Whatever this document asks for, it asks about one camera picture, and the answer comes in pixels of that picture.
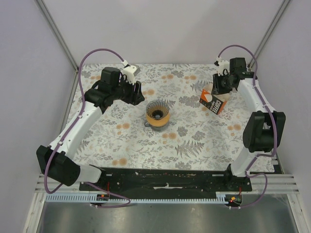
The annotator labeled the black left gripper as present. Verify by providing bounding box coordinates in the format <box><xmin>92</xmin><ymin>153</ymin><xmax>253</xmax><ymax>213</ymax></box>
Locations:
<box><xmin>112</xmin><ymin>76</ymin><xmax>145</xmax><ymax>106</ymax></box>

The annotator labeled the clear ribbed glass dripper cone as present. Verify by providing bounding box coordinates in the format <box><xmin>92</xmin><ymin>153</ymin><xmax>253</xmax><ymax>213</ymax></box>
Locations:
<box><xmin>146</xmin><ymin>100</ymin><xmax>170</xmax><ymax>119</ymax></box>

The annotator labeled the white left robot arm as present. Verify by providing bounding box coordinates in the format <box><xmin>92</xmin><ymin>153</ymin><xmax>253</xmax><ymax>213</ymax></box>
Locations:
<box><xmin>36</xmin><ymin>65</ymin><xmax>145</xmax><ymax>191</ymax></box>

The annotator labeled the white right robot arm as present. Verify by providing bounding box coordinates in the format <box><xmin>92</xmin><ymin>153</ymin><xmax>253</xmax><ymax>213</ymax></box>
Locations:
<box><xmin>212</xmin><ymin>57</ymin><xmax>286</xmax><ymax>191</ymax></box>

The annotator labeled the orange black coffee filter box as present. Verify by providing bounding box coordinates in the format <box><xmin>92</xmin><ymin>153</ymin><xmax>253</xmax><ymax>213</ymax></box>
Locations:
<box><xmin>199</xmin><ymin>83</ymin><xmax>230</xmax><ymax>115</ymax></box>

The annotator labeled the clear glass measuring cup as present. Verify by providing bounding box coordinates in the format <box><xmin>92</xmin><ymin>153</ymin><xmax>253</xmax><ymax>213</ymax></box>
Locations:
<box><xmin>144</xmin><ymin>121</ymin><xmax>169</xmax><ymax>132</ymax></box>

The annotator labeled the floral patterned table mat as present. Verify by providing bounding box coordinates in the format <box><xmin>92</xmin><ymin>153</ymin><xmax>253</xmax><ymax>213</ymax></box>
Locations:
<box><xmin>73</xmin><ymin>64</ymin><xmax>250</xmax><ymax>170</ymax></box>

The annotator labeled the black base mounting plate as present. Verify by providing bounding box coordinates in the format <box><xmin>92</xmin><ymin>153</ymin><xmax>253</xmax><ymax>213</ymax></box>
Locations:
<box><xmin>79</xmin><ymin>167</ymin><xmax>264</xmax><ymax>199</ymax></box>

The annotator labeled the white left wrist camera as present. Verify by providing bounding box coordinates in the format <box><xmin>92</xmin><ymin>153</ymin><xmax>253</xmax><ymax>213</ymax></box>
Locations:
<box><xmin>121</xmin><ymin>65</ymin><xmax>140</xmax><ymax>85</ymax></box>

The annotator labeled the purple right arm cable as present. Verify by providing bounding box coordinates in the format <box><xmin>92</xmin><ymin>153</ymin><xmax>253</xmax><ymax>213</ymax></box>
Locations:
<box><xmin>217</xmin><ymin>45</ymin><xmax>279</xmax><ymax>210</ymax></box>

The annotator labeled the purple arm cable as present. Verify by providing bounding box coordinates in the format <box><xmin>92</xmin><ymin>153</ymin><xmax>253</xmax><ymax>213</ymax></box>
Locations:
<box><xmin>217</xmin><ymin>45</ymin><xmax>279</xmax><ymax>210</ymax></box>
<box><xmin>43</xmin><ymin>48</ymin><xmax>132</xmax><ymax>209</ymax></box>

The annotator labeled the white slotted cable duct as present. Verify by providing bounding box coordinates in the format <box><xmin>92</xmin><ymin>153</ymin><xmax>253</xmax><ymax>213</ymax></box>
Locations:
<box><xmin>45</xmin><ymin>193</ymin><xmax>229</xmax><ymax>204</ymax></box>

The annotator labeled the aluminium frame rail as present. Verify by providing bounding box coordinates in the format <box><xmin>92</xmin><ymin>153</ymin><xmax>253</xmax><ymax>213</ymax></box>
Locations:
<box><xmin>250</xmin><ymin>174</ymin><xmax>299</xmax><ymax>194</ymax></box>

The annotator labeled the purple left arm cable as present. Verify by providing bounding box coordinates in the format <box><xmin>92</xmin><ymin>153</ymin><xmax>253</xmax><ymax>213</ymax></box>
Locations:
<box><xmin>43</xmin><ymin>48</ymin><xmax>132</xmax><ymax>209</ymax></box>

